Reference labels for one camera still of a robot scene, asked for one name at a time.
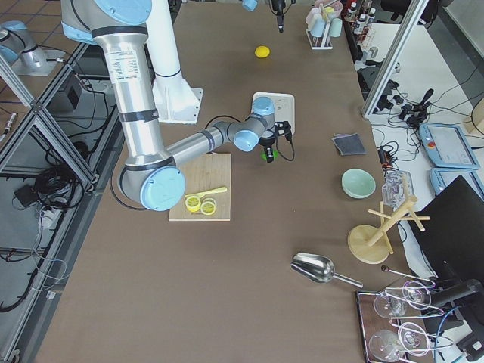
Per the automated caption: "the wooden mug tree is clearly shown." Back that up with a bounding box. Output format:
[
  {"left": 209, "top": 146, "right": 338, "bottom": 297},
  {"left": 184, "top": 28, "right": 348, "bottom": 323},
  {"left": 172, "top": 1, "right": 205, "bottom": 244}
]
[{"left": 347, "top": 175, "right": 430, "bottom": 264}]

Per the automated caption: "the yellow plastic knife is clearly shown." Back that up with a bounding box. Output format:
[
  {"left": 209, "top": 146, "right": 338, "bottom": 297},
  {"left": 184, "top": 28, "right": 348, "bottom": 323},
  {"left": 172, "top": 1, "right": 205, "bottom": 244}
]
[{"left": 185, "top": 186, "right": 228, "bottom": 198}]

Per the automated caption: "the white plastic tray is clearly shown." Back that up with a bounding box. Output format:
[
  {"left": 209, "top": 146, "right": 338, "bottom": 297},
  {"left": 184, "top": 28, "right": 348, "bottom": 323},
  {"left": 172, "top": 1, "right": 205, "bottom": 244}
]
[{"left": 252, "top": 92, "right": 296, "bottom": 135}]

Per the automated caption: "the wooden cutting board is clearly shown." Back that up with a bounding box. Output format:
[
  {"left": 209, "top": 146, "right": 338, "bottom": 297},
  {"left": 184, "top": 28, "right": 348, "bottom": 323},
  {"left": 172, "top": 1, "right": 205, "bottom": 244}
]
[{"left": 169, "top": 153, "right": 231, "bottom": 222}]

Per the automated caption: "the dark grey cloth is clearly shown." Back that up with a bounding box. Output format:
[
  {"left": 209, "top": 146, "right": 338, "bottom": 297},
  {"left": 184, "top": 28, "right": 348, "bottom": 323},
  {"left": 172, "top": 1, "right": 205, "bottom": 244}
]
[{"left": 332, "top": 133, "right": 367, "bottom": 156}]

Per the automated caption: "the white wire cup rack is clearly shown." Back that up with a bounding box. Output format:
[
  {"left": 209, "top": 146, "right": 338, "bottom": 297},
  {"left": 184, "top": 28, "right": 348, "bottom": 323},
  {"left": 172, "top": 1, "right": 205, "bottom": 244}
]
[{"left": 306, "top": 0, "right": 343, "bottom": 50}]

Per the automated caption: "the mint green bowl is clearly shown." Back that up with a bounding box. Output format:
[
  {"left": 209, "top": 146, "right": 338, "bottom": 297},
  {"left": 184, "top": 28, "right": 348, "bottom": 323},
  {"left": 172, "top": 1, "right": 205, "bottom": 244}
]
[{"left": 341, "top": 169, "right": 377, "bottom": 199}]

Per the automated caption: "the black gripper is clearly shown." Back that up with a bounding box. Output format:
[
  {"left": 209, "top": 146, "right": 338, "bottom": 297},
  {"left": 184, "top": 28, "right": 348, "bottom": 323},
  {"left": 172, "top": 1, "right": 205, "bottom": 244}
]
[
  {"left": 259, "top": 131, "right": 277, "bottom": 163},
  {"left": 269, "top": 0, "right": 287, "bottom": 33}
]

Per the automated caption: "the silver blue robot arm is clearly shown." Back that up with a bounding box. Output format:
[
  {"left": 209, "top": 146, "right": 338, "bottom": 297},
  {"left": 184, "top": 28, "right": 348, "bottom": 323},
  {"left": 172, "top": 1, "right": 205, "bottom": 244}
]
[
  {"left": 61, "top": 1, "right": 275, "bottom": 211},
  {"left": 1, "top": 1, "right": 162, "bottom": 76}
]

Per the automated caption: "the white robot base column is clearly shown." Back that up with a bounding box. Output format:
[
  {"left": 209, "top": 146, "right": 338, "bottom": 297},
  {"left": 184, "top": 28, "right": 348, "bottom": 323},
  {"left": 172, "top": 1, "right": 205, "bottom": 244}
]
[{"left": 146, "top": 1, "right": 203, "bottom": 125}]

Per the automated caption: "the metal scoop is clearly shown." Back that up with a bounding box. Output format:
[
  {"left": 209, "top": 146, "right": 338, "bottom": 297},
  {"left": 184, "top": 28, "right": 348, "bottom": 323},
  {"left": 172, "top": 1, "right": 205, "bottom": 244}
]
[{"left": 290, "top": 252, "right": 363, "bottom": 289}]

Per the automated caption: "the blue teach pendant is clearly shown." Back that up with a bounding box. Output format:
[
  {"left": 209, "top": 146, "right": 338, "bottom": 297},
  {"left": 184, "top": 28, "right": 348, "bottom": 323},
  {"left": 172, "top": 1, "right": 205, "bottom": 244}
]
[
  {"left": 418, "top": 123, "right": 480, "bottom": 170},
  {"left": 430, "top": 168, "right": 484, "bottom": 197}
]

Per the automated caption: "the aluminium frame post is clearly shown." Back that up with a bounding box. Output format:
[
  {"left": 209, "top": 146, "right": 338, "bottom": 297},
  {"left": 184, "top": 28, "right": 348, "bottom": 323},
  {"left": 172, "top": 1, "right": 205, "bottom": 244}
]
[{"left": 361, "top": 0, "right": 428, "bottom": 119}]

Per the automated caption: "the wine glass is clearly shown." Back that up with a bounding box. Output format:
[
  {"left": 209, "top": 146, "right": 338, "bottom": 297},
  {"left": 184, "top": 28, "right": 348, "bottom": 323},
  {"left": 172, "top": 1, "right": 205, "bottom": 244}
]
[
  {"left": 373, "top": 280, "right": 431, "bottom": 318},
  {"left": 368, "top": 322, "right": 430, "bottom": 362}
]

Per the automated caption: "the yellow lemon slice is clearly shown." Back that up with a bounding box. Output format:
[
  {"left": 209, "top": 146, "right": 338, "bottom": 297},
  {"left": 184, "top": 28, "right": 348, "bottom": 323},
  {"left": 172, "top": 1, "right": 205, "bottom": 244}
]
[
  {"left": 200, "top": 197, "right": 217, "bottom": 216},
  {"left": 185, "top": 195, "right": 201, "bottom": 213}
]

